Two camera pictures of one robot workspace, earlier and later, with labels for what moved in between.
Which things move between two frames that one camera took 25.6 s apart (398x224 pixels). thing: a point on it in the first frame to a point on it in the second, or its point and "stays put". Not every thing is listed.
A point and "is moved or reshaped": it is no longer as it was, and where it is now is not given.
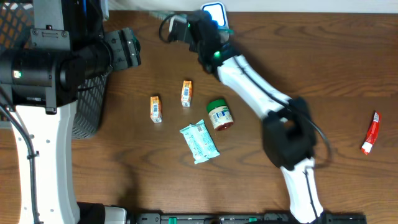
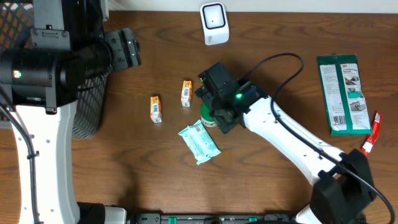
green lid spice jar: x=219 y=114 is moved or reshaped
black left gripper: x=123 y=50 stays put
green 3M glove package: x=163 y=15 to x=346 y=101
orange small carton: x=156 y=109 stays put
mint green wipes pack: x=200 y=141 stays put
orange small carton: x=186 y=93 stays put
